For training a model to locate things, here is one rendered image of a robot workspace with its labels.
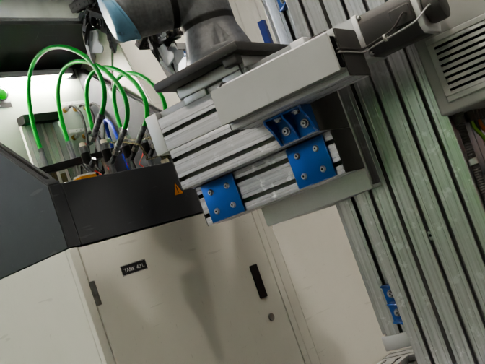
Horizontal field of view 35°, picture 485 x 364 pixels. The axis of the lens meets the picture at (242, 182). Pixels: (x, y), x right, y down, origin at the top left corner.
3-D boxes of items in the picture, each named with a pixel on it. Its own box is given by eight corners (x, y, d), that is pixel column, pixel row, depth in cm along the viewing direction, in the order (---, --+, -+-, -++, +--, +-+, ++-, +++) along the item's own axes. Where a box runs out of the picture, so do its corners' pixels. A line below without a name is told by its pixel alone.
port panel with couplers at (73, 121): (86, 178, 259) (58, 91, 262) (81, 180, 261) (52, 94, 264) (116, 172, 269) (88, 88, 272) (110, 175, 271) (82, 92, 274)
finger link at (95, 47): (97, 68, 205) (101, 33, 202) (82, 62, 209) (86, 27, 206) (106, 67, 208) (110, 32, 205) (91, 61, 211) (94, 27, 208)
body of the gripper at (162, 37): (167, 37, 218) (151, -2, 219) (150, 50, 225) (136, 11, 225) (187, 35, 224) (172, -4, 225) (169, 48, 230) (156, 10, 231)
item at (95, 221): (81, 245, 187) (60, 182, 189) (71, 249, 190) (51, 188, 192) (244, 200, 234) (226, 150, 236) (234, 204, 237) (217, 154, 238)
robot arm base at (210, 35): (268, 50, 169) (252, 8, 170) (229, 48, 156) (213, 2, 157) (215, 77, 177) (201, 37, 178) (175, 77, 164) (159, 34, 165)
